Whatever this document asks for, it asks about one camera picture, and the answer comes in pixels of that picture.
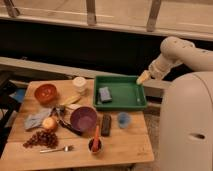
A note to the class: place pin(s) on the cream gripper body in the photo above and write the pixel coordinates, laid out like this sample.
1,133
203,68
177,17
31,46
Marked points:
143,77

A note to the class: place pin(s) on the purple bowl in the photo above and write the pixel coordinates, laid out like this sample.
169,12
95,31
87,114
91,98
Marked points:
83,119

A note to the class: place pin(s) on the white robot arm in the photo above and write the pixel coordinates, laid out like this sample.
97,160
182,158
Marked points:
174,52

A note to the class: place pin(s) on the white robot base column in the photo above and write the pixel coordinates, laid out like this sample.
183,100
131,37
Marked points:
186,124

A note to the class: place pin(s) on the orange-red bowl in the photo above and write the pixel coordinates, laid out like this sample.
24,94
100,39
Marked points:
45,93

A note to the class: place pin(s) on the green plastic tray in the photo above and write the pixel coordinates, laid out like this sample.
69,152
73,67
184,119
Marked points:
126,94

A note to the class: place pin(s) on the blue-grey sponge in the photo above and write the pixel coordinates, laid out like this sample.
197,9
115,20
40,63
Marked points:
105,95

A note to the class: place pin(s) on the blue plastic cup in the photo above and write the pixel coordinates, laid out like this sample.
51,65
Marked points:
123,119

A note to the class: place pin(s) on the white lidded jar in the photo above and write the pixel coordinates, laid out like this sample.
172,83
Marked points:
79,84

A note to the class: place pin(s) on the yellow banana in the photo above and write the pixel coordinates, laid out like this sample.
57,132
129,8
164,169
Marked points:
71,100

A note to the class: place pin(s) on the orange carrot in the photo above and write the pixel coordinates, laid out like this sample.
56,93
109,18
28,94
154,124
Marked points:
96,138

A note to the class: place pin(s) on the dark cup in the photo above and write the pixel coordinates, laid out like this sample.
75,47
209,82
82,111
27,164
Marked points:
90,144

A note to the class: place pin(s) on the yellow-red apple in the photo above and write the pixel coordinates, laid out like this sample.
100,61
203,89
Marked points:
49,124

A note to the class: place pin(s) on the grey cloth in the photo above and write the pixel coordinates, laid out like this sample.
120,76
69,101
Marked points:
35,120

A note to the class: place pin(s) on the bunch of dark grapes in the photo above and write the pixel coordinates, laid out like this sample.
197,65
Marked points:
42,138

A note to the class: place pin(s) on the black handled tool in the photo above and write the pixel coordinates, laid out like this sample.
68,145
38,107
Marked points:
59,112

